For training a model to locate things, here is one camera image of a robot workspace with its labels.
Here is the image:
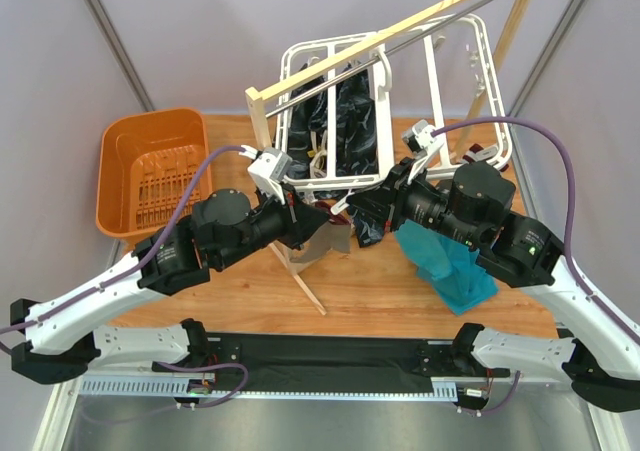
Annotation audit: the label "grey maroon striped sock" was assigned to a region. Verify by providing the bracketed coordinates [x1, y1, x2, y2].
[290, 201, 352, 264]

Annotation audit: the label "teal cloth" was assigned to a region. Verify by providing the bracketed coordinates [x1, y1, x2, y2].
[394, 221, 498, 315]

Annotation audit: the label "white clip hanger frame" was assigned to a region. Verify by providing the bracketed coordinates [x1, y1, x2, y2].
[273, 14, 513, 200]

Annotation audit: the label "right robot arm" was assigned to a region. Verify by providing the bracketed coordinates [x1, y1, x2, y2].
[346, 158, 639, 413]

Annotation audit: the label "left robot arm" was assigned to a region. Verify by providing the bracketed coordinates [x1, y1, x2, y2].
[11, 189, 329, 384]

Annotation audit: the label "dark patterned shorts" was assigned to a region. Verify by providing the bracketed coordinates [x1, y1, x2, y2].
[284, 63, 389, 250]

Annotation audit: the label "wooden drying rack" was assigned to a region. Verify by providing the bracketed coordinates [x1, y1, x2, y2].
[243, 0, 544, 317]

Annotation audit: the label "black base cloth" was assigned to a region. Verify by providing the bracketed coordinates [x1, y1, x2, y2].
[208, 333, 431, 387]

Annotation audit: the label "orange laundry basket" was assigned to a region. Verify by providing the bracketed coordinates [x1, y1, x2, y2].
[96, 108, 209, 243]

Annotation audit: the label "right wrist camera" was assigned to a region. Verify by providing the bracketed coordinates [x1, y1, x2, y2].
[402, 120, 444, 183]

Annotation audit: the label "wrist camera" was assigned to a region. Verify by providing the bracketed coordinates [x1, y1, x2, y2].
[247, 147, 292, 204]
[402, 120, 444, 183]

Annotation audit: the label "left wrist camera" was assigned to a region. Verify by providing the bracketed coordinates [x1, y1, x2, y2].
[247, 147, 292, 204]

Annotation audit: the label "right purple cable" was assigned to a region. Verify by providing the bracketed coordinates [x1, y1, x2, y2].
[432, 116, 640, 352]

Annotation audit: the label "slotted cable duct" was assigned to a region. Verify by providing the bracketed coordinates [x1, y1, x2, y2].
[78, 374, 458, 402]

